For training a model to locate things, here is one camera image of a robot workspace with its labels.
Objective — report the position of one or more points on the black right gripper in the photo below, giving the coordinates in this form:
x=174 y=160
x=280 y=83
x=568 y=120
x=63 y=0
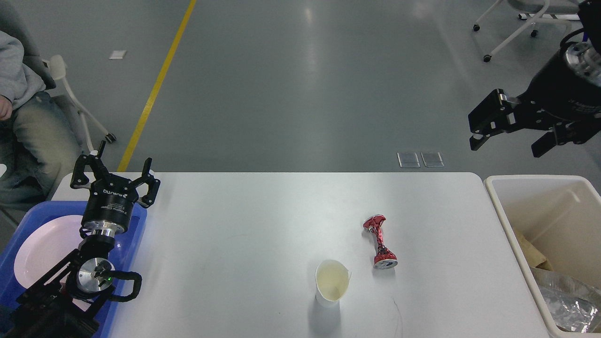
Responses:
x=564 y=96

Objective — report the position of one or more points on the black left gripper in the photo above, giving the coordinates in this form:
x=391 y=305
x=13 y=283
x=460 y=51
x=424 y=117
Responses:
x=110 y=206

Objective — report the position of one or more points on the pink plate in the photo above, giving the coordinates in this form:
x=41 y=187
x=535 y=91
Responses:
x=45 y=247

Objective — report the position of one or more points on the large brown paper bag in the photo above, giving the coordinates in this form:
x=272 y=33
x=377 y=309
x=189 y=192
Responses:
x=534 y=257

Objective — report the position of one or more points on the silver foil wrapper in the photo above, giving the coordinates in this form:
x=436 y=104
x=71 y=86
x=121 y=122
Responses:
x=574 y=306

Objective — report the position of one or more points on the crushed red can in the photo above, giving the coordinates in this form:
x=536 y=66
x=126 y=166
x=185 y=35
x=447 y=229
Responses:
x=384 y=258

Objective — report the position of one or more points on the white paper cup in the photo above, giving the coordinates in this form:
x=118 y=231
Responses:
x=332 y=279

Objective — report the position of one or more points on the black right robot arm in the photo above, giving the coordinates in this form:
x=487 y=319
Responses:
x=589 y=15

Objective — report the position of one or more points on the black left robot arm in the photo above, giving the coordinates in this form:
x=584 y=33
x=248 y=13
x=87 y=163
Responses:
x=64 y=302

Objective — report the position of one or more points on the seated person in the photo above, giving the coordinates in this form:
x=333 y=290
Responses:
x=37 y=146

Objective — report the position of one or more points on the white plastic bin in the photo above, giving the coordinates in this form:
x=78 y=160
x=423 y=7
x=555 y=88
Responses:
x=561 y=216

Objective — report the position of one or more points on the white bar far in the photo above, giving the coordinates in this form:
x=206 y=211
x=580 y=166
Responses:
x=571 y=17

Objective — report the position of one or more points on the right floor plate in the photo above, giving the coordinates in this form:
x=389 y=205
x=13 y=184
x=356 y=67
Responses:
x=432 y=159

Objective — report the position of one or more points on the floor plate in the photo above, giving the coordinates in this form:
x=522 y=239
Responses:
x=432 y=159
x=408 y=160

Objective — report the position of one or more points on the white floor tag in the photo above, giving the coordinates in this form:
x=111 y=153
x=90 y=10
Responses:
x=117 y=55

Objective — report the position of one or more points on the left floor plate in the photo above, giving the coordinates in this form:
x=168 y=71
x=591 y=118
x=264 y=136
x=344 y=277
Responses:
x=408 y=160

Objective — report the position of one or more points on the grey office chair left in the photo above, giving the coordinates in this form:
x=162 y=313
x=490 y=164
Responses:
x=54 y=71

